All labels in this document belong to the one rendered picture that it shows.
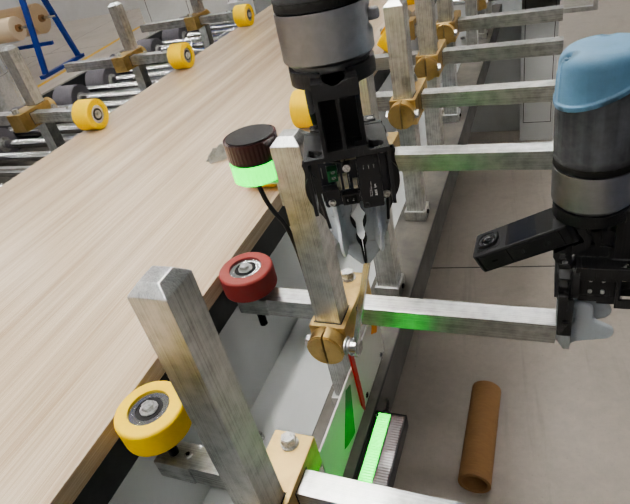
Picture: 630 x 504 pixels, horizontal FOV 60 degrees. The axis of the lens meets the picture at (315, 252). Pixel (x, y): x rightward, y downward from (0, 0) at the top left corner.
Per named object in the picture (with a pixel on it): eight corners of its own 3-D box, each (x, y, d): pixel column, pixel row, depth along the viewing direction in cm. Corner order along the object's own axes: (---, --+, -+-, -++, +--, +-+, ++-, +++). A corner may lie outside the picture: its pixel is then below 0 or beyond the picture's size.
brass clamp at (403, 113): (431, 100, 111) (429, 76, 108) (418, 129, 101) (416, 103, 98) (401, 102, 113) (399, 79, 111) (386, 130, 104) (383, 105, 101)
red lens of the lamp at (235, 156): (288, 140, 62) (284, 122, 60) (267, 166, 57) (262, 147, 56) (242, 142, 64) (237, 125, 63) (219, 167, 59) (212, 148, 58)
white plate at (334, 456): (385, 350, 88) (377, 304, 82) (337, 500, 69) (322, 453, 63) (382, 350, 88) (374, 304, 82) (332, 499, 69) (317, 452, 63)
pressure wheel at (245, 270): (296, 308, 86) (279, 249, 79) (277, 344, 80) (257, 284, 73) (252, 304, 89) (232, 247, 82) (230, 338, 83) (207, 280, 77)
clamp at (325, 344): (373, 298, 80) (368, 272, 78) (346, 367, 71) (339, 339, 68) (337, 296, 83) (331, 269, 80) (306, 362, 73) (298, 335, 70)
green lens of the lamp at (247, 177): (293, 160, 63) (289, 143, 62) (273, 187, 59) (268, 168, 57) (248, 161, 65) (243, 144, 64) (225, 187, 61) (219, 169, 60)
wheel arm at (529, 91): (562, 94, 99) (564, 75, 97) (562, 102, 96) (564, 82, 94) (310, 109, 118) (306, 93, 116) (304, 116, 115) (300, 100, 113)
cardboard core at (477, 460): (501, 382, 154) (490, 478, 132) (501, 400, 158) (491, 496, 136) (471, 378, 157) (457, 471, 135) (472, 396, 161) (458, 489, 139)
